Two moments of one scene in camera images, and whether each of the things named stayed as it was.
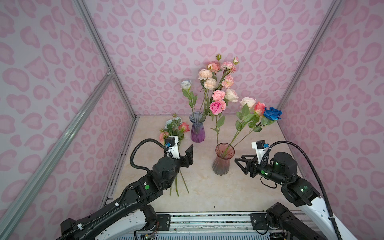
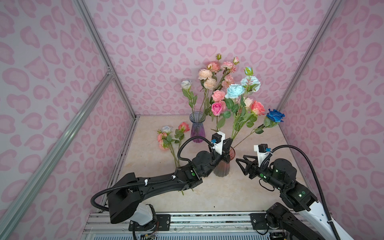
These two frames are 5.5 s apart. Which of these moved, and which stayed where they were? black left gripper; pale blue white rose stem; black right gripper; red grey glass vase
Moved: black left gripper
Stayed: pale blue white rose stem; red grey glass vase; black right gripper
